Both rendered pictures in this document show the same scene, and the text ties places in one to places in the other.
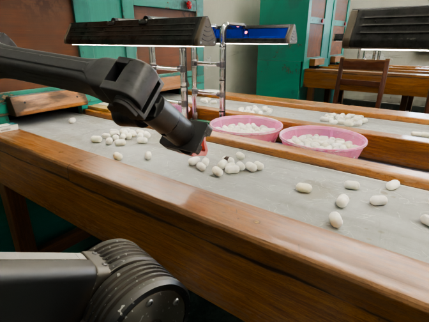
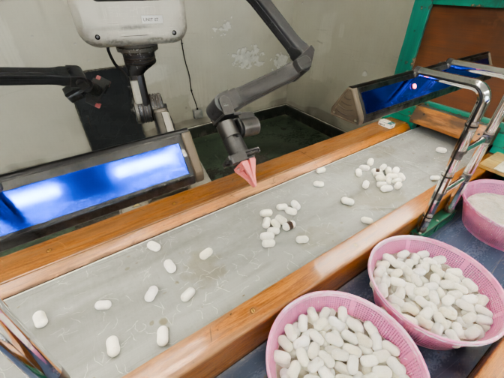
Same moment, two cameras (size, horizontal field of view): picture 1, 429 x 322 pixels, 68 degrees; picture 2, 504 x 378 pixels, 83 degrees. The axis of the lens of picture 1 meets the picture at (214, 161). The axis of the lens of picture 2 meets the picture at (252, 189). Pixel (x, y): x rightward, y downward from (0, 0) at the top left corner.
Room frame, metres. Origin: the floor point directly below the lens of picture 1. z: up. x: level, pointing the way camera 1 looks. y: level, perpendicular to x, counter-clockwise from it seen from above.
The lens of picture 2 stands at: (0.90, -0.60, 1.28)
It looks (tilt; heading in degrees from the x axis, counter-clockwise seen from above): 36 degrees down; 110
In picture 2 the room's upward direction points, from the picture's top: straight up
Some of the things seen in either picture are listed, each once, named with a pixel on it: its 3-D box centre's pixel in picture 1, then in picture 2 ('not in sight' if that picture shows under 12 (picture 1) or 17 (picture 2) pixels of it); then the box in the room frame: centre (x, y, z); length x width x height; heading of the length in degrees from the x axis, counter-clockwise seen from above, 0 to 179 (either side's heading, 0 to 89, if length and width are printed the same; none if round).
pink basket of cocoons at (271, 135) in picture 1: (245, 135); (426, 292); (1.14, -0.12, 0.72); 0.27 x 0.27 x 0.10
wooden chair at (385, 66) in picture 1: (348, 112); not in sight; (2.76, -1.17, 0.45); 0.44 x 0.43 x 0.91; 48
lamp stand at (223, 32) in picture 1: (218, 77); not in sight; (1.45, -0.02, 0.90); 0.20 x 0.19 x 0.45; 54
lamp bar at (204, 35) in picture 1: (128, 32); (427, 79); (1.07, 0.27, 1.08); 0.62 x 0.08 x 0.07; 54
